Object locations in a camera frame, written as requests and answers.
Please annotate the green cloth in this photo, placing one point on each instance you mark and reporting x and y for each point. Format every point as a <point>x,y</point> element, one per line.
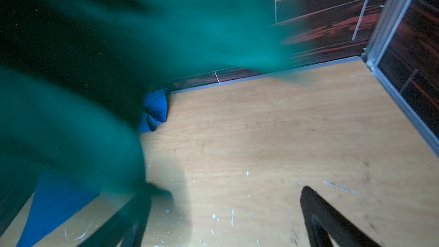
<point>74,74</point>

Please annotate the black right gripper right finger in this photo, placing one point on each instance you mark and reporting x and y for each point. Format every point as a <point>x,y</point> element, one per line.
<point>325,224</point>

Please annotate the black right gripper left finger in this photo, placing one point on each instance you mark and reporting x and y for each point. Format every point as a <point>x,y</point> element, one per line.
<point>127,227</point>

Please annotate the blue cloth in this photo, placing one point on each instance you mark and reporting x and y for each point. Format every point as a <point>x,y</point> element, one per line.
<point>57,198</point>

